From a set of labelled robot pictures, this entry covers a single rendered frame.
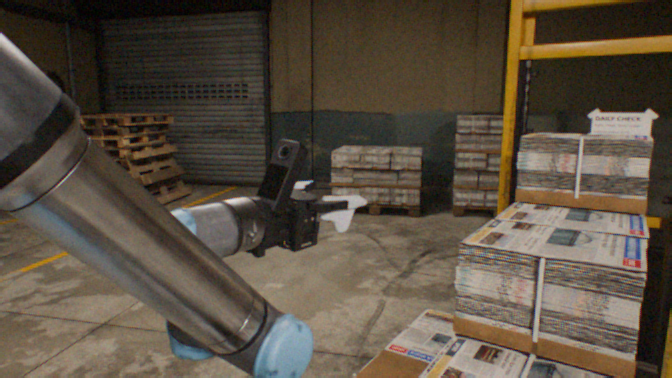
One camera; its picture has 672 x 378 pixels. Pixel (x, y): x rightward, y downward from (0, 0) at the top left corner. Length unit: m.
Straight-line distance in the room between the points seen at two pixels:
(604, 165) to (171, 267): 1.42
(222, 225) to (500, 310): 0.74
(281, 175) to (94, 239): 0.35
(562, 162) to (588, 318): 0.66
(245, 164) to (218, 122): 0.89
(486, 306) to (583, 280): 0.22
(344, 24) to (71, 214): 7.49
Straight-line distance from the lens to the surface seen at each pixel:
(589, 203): 1.64
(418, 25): 7.61
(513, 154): 2.21
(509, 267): 1.10
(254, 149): 8.10
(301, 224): 0.69
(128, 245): 0.38
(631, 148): 1.61
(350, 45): 7.70
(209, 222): 0.58
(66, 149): 0.34
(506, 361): 1.12
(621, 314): 1.10
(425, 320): 1.78
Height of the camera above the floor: 1.38
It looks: 11 degrees down
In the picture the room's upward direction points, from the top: straight up
